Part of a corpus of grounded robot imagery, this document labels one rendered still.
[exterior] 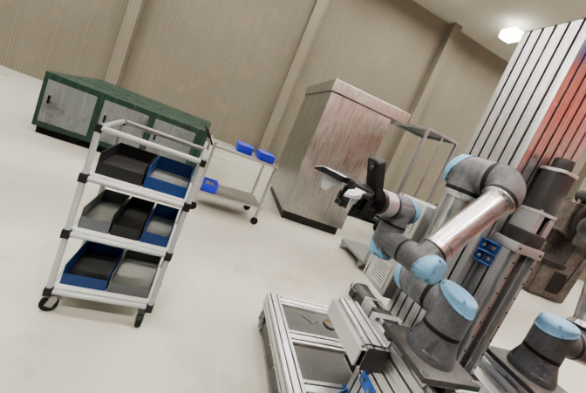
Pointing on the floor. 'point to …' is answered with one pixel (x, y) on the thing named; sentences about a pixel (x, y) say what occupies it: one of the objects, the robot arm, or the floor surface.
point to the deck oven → (329, 151)
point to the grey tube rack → (125, 222)
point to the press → (561, 254)
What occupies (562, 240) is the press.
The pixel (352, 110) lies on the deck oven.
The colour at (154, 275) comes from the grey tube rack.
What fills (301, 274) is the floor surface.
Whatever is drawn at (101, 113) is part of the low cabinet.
